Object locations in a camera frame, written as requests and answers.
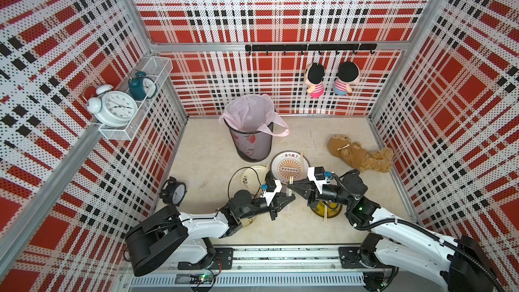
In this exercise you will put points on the white plate with teal rim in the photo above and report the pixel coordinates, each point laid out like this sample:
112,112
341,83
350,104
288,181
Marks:
286,164

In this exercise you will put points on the black wall hook rail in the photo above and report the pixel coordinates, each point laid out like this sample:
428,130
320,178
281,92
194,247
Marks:
311,47

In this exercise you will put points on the black alarm clock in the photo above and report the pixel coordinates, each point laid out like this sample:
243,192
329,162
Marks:
173,192

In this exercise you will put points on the black mesh waste bin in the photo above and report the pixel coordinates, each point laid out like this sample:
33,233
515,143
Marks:
253,146

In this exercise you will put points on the cream plate with flower print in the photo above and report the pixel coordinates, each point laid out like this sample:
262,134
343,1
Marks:
253,178

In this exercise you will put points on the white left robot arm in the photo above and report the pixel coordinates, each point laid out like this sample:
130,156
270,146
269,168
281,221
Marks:
183,237

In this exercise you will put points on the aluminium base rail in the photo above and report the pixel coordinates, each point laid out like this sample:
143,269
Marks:
269,266

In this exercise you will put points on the white twin-bell alarm clock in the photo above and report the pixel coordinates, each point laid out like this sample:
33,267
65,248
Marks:
112,108

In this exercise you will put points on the pink striped hanging doll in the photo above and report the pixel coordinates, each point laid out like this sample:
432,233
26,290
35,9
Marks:
313,78

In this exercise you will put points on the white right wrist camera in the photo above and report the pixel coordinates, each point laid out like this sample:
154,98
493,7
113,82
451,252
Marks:
319,176

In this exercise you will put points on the teal alarm clock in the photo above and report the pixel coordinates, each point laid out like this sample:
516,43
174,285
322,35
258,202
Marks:
142,87

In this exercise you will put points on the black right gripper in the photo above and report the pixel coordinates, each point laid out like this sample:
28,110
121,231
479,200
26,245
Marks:
312,195

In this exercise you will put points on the yellow patterned plate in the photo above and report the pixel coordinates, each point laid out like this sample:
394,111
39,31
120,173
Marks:
333,209

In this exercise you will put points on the white wire wall shelf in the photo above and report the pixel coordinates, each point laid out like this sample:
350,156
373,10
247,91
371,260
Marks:
154,109

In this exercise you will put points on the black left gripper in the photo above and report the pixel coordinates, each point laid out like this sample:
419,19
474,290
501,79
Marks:
278,205

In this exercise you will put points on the brown teddy bear plush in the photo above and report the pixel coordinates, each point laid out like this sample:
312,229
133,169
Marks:
355,156

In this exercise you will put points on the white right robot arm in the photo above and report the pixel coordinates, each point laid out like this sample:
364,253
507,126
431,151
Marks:
453,264

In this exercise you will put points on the blue striped hanging doll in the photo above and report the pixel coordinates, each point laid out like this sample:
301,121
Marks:
348,74

